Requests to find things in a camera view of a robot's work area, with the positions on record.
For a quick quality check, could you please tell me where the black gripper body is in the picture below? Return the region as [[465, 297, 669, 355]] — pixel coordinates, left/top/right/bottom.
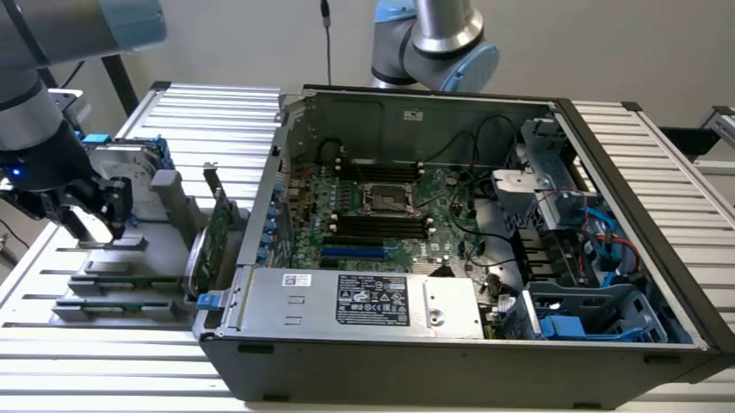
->
[[0, 144, 134, 225]]

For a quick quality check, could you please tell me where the silver hard disk blue carrier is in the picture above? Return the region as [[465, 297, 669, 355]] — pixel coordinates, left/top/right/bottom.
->
[[78, 133, 174, 227]]

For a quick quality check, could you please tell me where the grey parts rack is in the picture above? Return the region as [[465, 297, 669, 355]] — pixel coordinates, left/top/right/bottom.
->
[[49, 170, 254, 323]]

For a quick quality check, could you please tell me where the green graphics card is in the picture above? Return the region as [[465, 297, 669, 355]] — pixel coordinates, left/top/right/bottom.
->
[[181, 161, 244, 303]]

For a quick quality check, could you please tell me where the silver power supply unit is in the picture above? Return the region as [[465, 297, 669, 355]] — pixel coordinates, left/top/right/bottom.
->
[[220, 268, 484, 342]]

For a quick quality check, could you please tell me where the black expansion slot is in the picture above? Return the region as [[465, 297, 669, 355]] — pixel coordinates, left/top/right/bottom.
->
[[318, 235, 386, 248]]

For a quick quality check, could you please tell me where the blue expansion slot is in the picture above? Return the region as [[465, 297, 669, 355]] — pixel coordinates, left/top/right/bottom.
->
[[318, 246, 386, 260]]

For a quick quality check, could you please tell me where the black RAM slot bank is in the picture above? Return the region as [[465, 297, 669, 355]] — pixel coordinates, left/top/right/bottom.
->
[[329, 213, 433, 238], [336, 159, 425, 182]]

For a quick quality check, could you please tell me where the green motherboard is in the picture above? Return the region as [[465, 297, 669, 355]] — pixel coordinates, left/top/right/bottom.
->
[[274, 163, 509, 280]]

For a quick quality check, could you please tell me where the silver chipset heatsink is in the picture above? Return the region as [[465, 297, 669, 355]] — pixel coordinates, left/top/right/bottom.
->
[[409, 262, 456, 277]]

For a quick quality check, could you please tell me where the black open PC case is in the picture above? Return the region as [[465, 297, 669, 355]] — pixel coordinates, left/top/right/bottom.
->
[[192, 83, 724, 410]]

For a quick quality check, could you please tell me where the grey metal drive cage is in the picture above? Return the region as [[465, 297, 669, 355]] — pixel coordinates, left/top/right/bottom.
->
[[491, 116, 607, 231]]

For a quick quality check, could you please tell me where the grey blue disk bay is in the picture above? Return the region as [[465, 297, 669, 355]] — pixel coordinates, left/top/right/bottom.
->
[[519, 280, 672, 344]]

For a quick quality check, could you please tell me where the black frame post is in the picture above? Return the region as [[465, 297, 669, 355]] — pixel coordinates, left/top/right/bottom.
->
[[100, 54, 140, 118]]

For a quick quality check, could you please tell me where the CPU socket with metal frame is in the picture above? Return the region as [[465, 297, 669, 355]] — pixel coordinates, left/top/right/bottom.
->
[[354, 182, 417, 214]]

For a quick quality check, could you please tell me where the black hanging cable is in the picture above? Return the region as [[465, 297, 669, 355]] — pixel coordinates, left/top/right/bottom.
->
[[317, 0, 334, 85]]

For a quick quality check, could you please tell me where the black power wire loop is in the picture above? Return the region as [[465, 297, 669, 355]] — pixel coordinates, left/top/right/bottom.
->
[[470, 114, 521, 171]]

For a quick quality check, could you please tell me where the blue SATA wire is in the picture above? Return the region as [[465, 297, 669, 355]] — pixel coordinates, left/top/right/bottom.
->
[[576, 206, 624, 287]]

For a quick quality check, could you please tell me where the red wire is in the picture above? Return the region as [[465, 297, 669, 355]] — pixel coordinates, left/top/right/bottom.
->
[[607, 231, 643, 280]]

